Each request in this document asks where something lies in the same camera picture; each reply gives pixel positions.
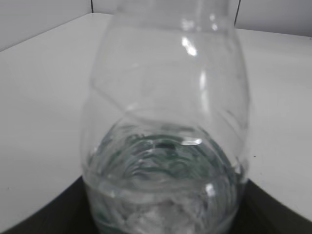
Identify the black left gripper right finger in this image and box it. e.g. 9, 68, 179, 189
229, 180, 312, 234

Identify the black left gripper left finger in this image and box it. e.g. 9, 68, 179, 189
3, 177, 98, 234

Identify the clear plastic water bottle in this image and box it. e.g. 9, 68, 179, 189
80, 0, 250, 234

